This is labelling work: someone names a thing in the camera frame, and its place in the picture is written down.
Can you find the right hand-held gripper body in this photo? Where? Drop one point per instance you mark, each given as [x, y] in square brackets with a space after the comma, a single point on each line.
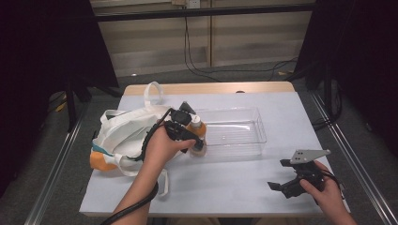
[308, 173]

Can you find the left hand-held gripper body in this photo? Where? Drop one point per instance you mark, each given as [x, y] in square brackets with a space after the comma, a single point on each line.
[180, 118]

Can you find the orange drink bottle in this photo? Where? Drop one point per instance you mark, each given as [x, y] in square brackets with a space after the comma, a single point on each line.
[101, 162]
[196, 128]

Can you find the clear plastic container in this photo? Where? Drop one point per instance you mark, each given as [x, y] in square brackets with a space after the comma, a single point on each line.
[237, 134]

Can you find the white tote bag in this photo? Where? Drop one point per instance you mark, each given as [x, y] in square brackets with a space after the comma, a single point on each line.
[128, 134]

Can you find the person's right hand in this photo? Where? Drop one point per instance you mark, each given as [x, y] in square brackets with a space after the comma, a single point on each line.
[328, 195]

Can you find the person's left hand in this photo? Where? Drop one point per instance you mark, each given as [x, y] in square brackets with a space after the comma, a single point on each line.
[159, 150]

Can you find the black horizontal bar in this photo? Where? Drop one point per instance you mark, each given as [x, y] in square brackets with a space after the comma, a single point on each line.
[203, 12]

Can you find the black stand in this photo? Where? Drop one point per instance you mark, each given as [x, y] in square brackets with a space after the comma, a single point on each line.
[71, 103]

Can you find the black curtain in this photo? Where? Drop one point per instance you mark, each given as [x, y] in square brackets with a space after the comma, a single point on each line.
[359, 62]
[37, 62]

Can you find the metal floor rail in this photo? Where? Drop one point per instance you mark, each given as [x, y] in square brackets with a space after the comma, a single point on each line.
[53, 175]
[353, 162]

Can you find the white wall socket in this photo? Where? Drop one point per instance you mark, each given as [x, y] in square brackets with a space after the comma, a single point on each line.
[193, 3]

